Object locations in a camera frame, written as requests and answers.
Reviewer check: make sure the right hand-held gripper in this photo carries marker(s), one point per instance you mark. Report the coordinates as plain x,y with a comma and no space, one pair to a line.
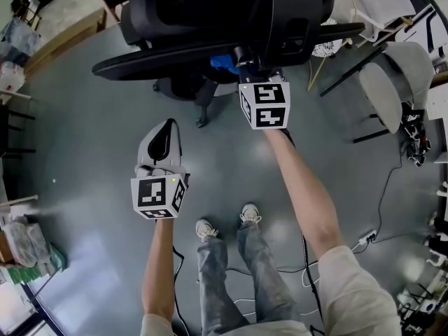
267,105

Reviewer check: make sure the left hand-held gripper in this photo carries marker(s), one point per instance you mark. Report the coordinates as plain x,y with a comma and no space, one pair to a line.
152,194

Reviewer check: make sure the blue cloth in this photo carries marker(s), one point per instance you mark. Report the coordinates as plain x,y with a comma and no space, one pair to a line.
221,64

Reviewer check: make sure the black office chair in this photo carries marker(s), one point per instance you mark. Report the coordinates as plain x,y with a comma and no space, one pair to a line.
210,9

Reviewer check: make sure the person's left forearm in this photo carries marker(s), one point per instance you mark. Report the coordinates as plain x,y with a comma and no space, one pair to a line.
159,268

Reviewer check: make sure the person's right forearm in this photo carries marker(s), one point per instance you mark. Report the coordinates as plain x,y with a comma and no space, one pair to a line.
304,194

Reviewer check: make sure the grey upholstered chair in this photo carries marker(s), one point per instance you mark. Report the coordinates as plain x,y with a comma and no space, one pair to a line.
381,96

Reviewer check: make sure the person's left white shoe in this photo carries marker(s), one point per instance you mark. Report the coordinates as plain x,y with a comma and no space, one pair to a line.
206,229

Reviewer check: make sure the person's white shoe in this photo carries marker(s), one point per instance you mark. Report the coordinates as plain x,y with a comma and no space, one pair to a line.
250,213
206,229

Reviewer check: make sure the thin wooden stick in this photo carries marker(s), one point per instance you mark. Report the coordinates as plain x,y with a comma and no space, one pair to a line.
323,66

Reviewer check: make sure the person's right white shoe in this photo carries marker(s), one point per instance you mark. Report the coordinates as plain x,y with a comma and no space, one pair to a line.
250,213

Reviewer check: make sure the person's left jeans leg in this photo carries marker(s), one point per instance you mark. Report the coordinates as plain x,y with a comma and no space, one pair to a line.
213,285

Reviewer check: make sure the person's jeans leg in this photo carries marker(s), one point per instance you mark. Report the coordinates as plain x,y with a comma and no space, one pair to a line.
266,275
213,285

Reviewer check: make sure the person's right jeans leg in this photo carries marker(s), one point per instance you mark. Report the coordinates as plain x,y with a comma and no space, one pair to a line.
266,275

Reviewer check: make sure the stack of green packets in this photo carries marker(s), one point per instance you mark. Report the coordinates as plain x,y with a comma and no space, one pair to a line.
31,269

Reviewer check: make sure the white power strip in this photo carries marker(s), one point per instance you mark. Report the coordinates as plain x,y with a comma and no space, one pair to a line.
368,237

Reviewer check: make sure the wooden bench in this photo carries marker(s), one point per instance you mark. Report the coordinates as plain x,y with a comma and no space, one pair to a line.
63,40

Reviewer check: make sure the clear plastic bags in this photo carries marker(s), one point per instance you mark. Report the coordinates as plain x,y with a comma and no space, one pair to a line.
17,47

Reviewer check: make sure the person's beige shirt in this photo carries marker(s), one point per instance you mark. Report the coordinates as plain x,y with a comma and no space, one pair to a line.
353,292

